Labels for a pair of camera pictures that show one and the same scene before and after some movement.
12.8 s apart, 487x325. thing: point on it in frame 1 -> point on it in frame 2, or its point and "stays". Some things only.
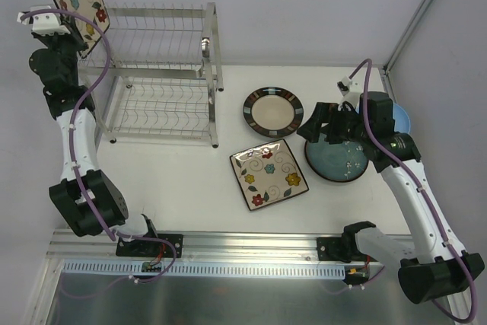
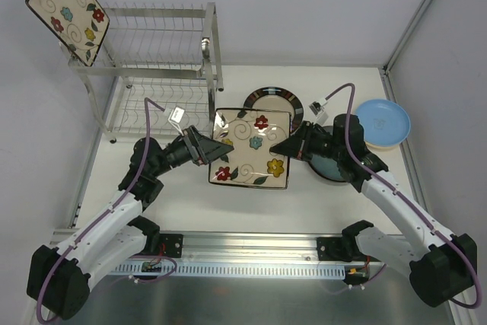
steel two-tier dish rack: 154,76 stays
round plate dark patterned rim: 273,112 stays
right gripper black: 327,122 -> 303,141
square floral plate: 268,173 -> 251,133
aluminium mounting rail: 67,245 stays
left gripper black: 71,36 -> 194,146
